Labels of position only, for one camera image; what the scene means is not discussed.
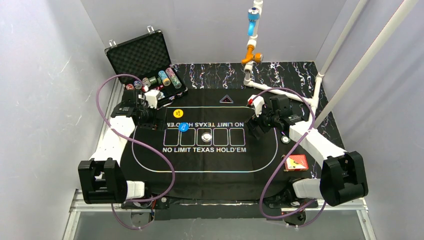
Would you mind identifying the red playing card box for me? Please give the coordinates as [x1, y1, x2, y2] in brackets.
[284, 154, 309, 172]

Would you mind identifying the pink green chip stack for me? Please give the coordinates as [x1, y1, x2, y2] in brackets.
[165, 67, 182, 89]

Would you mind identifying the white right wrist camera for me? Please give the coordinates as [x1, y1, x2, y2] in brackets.
[247, 94, 265, 117]

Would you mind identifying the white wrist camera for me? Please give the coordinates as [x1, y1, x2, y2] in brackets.
[247, 94, 265, 117]
[144, 89, 161, 109]

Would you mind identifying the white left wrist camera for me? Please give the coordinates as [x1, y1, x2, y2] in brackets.
[144, 89, 161, 109]

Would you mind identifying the black poker table mat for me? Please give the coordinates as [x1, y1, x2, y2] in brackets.
[120, 88, 321, 201]

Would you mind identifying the black aluminium chip case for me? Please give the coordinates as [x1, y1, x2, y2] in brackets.
[104, 29, 188, 106]

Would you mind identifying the yellow big blind button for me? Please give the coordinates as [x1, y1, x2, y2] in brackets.
[173, 109, 184, 119]

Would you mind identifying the green poker chip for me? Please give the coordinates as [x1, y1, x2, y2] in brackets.
[280, 135, 291, 144]

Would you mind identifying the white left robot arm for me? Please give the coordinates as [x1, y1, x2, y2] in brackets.
[78, 89, 163, 204]

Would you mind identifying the white pvc pipe frame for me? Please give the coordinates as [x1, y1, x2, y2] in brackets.
[243, 0, 417, 110]

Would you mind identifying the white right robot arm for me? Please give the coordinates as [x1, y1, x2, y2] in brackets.
[246, 94, 369, 207]

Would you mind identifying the red poker chip stack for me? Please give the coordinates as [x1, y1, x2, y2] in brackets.
[125, 84, 135, 90]

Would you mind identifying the blue chip stack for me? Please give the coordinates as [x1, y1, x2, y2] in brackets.
[158, 70, 171, 86]

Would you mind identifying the clear dealer button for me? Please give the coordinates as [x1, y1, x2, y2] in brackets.
[201, 132, 213, 143]

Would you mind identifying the blue small blind button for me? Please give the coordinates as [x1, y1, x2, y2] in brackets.
[178, 122, 190, 133]

